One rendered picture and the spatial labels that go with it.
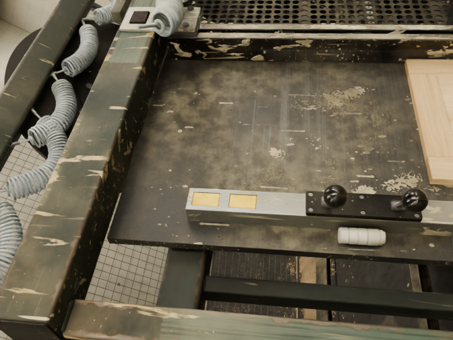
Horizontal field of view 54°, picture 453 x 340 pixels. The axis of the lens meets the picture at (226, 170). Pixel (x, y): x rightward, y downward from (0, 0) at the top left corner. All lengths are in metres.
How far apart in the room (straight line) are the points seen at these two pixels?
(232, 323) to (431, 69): 0.77
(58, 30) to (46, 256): 1.14
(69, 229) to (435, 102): 0.81
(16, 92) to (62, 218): 0.79
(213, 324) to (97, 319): 0.18
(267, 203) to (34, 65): 1.04
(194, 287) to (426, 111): 0.62
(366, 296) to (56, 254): 0.54
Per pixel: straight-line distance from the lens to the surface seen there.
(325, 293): 0.85
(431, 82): 1.15
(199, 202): 0.84
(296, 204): 0.83
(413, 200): 0.73
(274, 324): 0.71
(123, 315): 0.75
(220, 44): 1.17
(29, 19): 7.87
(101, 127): 0.93
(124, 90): 1.00
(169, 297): 0.84
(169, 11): 1.02
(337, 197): 0.71
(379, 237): 0.83
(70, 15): 1.86
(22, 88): 1.57
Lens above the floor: 1.92
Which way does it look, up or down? 18 degrees down
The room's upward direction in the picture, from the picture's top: 67 degrees counter-clockwise
